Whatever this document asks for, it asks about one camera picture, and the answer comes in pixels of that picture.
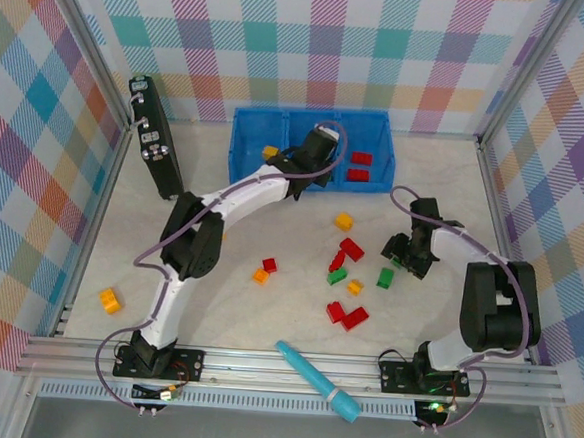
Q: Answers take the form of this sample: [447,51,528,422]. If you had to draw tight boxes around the blue three-compartment bin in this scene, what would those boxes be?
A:
[227,102,401,201]

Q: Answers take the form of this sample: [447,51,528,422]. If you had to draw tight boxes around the teal pen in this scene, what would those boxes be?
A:
[269,339,366,425]

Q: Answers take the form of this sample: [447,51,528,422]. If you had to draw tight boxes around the small black circuit board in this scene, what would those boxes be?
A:
[129,381,184,414]
[411,397,461,435]

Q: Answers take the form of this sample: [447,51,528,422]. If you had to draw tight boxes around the black control box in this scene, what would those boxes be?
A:
[120,72,195,203]

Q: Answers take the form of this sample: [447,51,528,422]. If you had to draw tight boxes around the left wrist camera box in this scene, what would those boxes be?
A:
[315,123,342,142]

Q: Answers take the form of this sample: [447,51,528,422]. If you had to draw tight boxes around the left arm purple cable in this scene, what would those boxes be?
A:
[92,107,351,424]

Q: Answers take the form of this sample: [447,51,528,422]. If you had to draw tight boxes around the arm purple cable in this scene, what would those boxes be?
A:
[373,185,543,438]
[92,107,351,424]

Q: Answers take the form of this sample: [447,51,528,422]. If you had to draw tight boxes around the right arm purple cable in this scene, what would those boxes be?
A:
[373,185,543,438]

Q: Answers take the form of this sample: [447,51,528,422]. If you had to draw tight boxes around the aluminium side rail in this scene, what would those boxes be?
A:
[461,140,553,365]
[52,125,134,342]

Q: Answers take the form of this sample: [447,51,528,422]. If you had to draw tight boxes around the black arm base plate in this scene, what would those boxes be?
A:
[376,358,474,401]
[111,342,208,385]

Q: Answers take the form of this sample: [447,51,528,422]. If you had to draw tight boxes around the long aluminium frame rail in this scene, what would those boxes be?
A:
[14,330,566,413]

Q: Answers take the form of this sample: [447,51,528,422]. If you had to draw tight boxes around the grey slotted cable duct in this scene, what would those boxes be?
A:
[37,377,419,423]

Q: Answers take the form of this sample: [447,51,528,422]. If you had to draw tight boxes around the aluminium frame post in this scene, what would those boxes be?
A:
[36,0,143,139]
[476,0,584,150]

